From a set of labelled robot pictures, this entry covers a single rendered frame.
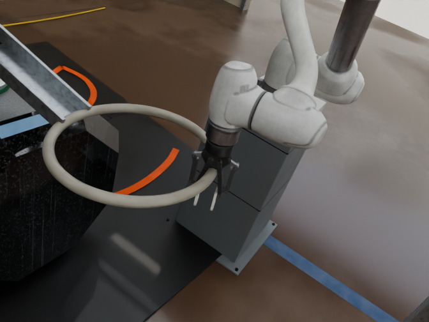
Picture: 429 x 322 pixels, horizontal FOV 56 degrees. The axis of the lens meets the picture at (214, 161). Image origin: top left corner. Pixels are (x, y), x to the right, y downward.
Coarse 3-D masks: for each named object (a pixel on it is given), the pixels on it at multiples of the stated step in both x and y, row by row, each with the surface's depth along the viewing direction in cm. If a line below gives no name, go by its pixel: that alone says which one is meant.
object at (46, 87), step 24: (0, 24) 125; (0, 48) 125; (24, 48) 124; (0, 72) 117; (24, 72) 124; (48, 72) 124; (24, 96) 117; (48, 96) 122; (72, 96) 124; (48, 120) 117
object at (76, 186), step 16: (80, 112) 122; (96, 112) 126; (112, 112) 129; (128, 112) 132; (144, 112) 132; (160, 112) 132; (64, 128) 116; (192, 128) 128; (48, 144) 105; (48, 160) 100; (64, 176) 96; (208, 176) 108; (80, 192) 94; (96, 192) 94; (176, 192) 100; (192, 192) 102
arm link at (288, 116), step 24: (288, 0) 104; (288, 24) 103; (312, 48) 99; (312, 72) 97; (264, 96) 94; (288, 96) 92; (312, 96) 93; (264, 120) 93; (288, 120) 91; (312, 120) 90; (288, 144) 94; (312, 144) 92
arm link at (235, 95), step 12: (228, 72) 93; (240, 72) 93; (252, 72) 94; (216, 84) 96; (228, 84) 94; (240, 84) 93; (252, 84) 94; (216, 96) 96; (228, 96) 95; (240, 96) 94; (252, 96) 94; (216, 108) 97; (228, 108) 96; (240, 108) 94; (252, 108) 94; (216, 120) 100; (228, 120) 98; (240, 120) 96
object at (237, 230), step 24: (240, 144) 176; (264, 144) 170; (240, 168) 181; (264, 168) 174; (288, 168) 188; (240, 192) 187; (264, 192) 179; (192, 216) 211; (216, 216) 201; (240, 216) 193; (264, 216) 208; (216, 240) 208; (240, 240) 199; (264, 240) 227; (240, 264) 208
